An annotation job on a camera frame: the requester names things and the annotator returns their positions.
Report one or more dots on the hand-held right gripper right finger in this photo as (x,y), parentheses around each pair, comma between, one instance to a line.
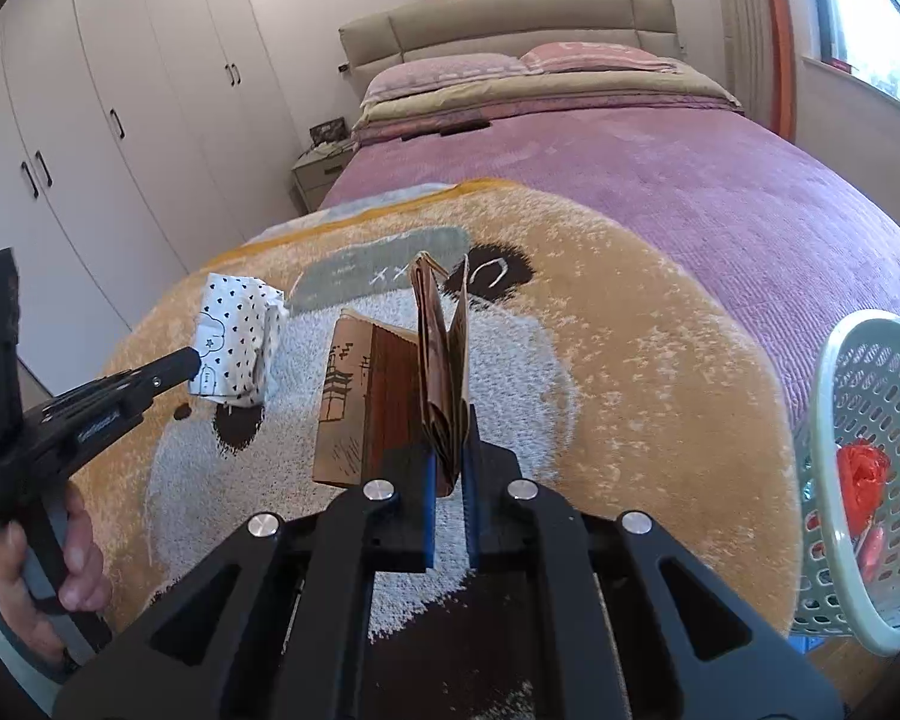
(471,514)

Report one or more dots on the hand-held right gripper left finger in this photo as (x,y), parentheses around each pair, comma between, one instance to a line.
(429,521)

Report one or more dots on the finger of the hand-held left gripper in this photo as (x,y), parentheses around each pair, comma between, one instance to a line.
(120,397)

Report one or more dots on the white heart print tissue pack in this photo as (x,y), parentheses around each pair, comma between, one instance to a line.
(232,337)

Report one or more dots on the brown paper bag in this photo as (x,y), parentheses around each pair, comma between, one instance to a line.
(442,360)

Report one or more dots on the mint green plastic basket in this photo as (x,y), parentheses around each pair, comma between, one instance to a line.
(870,382)

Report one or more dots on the person's left hand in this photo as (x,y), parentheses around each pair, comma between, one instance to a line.
(82,562)

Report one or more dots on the brown printed carton box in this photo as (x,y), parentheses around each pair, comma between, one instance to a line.
(367,405)

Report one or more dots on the orange bear printed blanket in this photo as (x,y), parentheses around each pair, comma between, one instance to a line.
(645,390)

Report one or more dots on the beige nightstand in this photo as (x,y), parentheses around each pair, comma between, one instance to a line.
(322,176)

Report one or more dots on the white wardrobe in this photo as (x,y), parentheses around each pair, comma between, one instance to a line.
(120,90)

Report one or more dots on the red crumpled wrapper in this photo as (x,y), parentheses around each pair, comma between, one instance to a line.
(862,480)

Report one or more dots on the bed with pink bedspread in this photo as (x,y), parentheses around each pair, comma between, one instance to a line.
(720,202)

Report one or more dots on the beige folded quilt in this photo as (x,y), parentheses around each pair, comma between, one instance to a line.
(570,94)

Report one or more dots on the pink pillow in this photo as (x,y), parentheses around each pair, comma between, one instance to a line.
(600,56)
(442,71)

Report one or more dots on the beige padded headboard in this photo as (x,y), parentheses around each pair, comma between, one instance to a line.
(510,19)

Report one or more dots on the orange curtain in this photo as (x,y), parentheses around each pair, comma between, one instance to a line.
(777,37)

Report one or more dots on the window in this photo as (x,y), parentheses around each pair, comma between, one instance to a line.
(881,22)

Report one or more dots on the dark picture frame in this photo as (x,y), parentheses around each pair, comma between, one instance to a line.
(327,130)

